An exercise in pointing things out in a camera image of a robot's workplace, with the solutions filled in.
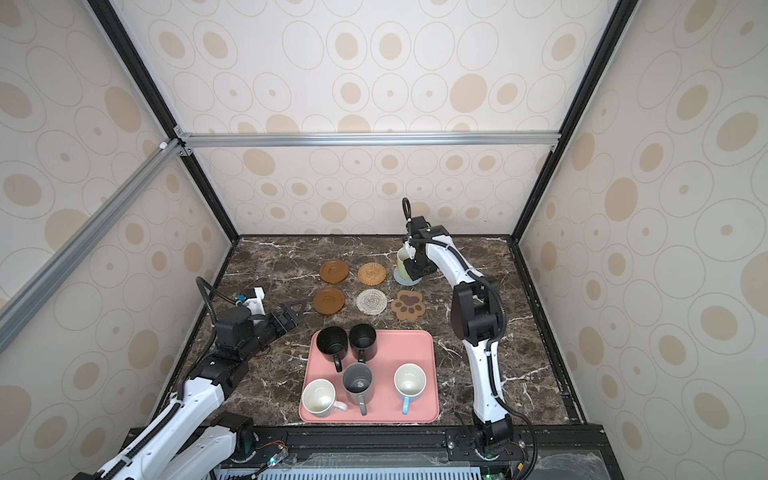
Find blue woven coaster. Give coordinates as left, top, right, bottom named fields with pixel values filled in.
left=393, top=270, right=421, bottom=287

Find white mug pink handle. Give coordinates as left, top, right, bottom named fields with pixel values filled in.
left=301, top=379, right=348, bottom=418

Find left aluminium frame bar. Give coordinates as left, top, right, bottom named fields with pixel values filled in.
left=1, top=139, right=182, bottom=349

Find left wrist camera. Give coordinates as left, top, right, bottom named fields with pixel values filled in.
left=236, top=287, right=265, bottom=315

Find pink plastic tray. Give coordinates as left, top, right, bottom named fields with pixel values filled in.
left=298, top=328, right=441, bottom=425

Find green mug white inside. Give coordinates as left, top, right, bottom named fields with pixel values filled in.
left=396, top=244, right=421, bottom=280

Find multicolour woven coaster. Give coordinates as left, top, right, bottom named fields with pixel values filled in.
left=355, top=289, right=388, bottom=316

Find grey mug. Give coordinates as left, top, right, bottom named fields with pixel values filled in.
left=342, top=362, right=375, bottom=416

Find cork paw coaster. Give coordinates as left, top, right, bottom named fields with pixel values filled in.
left=390, top=290, right=426, bottom=322

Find black mug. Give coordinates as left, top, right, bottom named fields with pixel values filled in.
left=316, top=326, right=349, bottom=372
left=348, top=323, right=378, bottom=363

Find brown wooden coaster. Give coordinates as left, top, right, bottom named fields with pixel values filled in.
left=313, top=287, right=345, bottom=316
left=319, top=259, right=349, bottom=285

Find horizontal aluminium frame bar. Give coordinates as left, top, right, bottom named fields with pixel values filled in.
left=181, top=130, right=560, bottom=148

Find white mug blue handle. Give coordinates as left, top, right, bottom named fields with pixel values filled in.
left=394, top=363, right=427, bottom=415

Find woven rattan coaster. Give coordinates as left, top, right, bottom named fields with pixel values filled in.
left=357, top=262, right=387, bottom=286

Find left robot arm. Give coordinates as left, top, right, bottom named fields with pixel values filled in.
left=93, top=277, right=308, bottom=479

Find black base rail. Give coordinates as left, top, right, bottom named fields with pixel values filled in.
left=196, top=425, right=623, bottom=479

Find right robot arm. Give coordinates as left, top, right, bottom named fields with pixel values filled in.
left=401, top=198, right=538, bottom=479

